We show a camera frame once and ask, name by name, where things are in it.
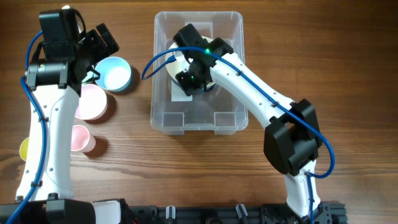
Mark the cream beige bowl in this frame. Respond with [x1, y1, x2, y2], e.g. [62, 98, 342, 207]
[166, 36, 215, 87]

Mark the light blue small bowl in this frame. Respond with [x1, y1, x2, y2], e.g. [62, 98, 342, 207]
[95, 57, 132, 92]

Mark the pink small bowl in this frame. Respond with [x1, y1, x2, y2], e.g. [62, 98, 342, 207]
[75, 84, 108, 120]

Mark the pink cup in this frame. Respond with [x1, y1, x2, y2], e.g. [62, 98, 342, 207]
[71, 125, 96, 153]

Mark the dark blue bowl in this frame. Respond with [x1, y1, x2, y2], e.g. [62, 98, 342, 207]
[172, 79, 217, 94]

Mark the mint green small bowl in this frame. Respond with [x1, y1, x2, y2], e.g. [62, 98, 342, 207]
[82, 70, 100, 84]

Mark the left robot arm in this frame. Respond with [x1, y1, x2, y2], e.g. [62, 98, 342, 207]
[1, 7, 119, 223]

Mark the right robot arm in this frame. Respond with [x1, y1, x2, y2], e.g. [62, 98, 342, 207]
[173, 24, 322, 220]

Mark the clear plastic storage container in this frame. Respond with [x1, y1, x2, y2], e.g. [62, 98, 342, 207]
[150, 11, 249, 135]

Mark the yellow cup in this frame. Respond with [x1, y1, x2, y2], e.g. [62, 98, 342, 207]
[19, 138, 29, 161]

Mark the left blue cable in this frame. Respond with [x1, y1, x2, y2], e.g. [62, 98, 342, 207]
[5, 30, 47, 224]

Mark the blue cable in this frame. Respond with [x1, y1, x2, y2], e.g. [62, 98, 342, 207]
[141, 46, 336, 224]
[5, 30, 47, 224]

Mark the right blue cable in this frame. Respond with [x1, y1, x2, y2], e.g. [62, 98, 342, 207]
[141, 46, 336, 224]

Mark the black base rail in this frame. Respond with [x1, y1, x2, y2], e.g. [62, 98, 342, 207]
[127, 202, 348, 224]

